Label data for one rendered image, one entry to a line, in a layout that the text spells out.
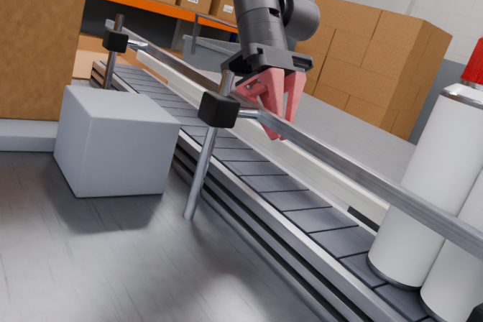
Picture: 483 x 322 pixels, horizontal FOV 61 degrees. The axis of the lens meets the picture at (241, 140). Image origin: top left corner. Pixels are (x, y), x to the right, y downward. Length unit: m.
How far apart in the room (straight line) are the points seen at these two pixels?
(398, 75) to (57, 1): 3.25
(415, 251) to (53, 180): 0.36
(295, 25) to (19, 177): 0.38
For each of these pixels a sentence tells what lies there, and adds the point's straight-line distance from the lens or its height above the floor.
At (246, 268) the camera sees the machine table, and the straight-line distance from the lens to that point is 0.41.
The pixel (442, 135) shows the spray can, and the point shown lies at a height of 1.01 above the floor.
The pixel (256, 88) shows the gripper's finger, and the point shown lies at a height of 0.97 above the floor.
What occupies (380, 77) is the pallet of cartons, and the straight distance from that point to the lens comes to 3.68.
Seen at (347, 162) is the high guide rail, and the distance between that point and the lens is 0.36.
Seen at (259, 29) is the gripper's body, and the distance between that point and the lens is 0.50.
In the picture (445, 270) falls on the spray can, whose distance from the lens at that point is 0.35.
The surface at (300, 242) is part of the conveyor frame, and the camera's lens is 0.39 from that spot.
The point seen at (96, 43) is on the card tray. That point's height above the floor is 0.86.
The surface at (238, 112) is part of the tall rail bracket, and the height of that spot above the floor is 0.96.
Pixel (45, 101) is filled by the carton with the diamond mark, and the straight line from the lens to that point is 0.57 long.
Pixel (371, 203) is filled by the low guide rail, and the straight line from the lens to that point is 0.44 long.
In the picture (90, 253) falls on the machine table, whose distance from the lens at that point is 0.38.
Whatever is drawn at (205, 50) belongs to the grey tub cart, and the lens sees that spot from 2.72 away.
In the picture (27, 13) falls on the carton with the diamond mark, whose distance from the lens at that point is 0.54.
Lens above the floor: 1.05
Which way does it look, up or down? 17 degrees down
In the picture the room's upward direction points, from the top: 17 degrees clockwise
